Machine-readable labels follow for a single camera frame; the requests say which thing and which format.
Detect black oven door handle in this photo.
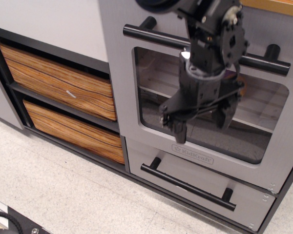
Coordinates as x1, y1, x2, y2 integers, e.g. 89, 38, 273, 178
123, 16, 291, 76

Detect wood-pattern storage bin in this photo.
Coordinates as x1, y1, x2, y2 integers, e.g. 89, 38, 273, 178
23, 99, 125, 164
0, 41, 117, 121

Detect toy chicken drumstick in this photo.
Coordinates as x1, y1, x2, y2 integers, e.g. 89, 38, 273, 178
237, 76, 247, 97

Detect dark grey kitchen cabinet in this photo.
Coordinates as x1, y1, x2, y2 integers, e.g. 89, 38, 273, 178
0, 0, 293, 234

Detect wooden countertop edge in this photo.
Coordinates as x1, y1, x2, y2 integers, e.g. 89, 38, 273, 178
241, 0, 293, 16

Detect lower wood-pattern storage bin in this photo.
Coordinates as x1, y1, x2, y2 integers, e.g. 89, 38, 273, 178
23, 99, 125, 164

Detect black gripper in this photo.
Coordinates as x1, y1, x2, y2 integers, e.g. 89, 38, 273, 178
159, 51, 241, 143

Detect grey toy oven door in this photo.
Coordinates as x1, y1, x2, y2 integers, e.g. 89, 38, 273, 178
99, 0, 293, 199

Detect black drawer handle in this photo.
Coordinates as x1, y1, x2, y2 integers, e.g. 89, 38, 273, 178
140, 157, 236, 211

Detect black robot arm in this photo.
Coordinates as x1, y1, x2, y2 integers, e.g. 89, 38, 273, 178
138, 0, 248, 144

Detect grey lower oven drawer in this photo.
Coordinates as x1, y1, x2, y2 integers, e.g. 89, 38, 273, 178
126, 139, 276, 232

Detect upper wood-pattern storage bin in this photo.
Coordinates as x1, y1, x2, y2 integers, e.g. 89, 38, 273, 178
0, 41, 117, 121

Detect purple toy eggplant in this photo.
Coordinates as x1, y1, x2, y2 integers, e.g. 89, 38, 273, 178
225, 70, 236, 77

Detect black braided cable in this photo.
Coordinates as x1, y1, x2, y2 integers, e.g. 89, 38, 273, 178
0, 210, 22, 234

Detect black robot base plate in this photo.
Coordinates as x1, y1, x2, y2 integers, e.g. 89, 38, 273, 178
7, 206, 50, 234

